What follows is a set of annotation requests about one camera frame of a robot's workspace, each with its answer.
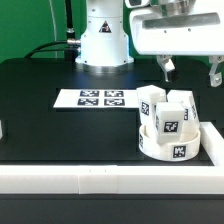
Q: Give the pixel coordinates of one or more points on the white right fence bar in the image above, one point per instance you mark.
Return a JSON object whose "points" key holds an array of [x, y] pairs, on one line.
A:
{"points": [[213, 143]]}

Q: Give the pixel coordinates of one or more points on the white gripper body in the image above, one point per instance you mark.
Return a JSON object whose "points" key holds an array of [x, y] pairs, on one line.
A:
{"points": [[200, 33]]}

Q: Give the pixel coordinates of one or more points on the white fence bar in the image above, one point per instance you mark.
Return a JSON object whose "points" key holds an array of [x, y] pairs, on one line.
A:
{"points": [[52, 179], [213, 143]]}

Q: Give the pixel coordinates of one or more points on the white object at left edge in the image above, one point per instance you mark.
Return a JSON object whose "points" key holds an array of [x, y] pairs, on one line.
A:
{"points": [[1, 132]]}

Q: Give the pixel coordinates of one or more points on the white front fence bar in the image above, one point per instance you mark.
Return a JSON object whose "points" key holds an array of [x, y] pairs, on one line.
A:
{"points": [[52, 179]]}

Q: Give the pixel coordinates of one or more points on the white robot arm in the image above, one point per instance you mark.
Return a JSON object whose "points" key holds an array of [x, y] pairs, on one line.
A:
{"points": [[106, 40]]}

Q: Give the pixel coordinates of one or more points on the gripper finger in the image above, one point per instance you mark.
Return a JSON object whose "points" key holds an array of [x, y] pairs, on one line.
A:
{"points": [[166, 64], [215, 74]]}

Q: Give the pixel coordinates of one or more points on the white marker sheet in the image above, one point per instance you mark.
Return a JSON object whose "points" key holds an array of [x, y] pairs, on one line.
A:
{"points": [[96, 98]]}

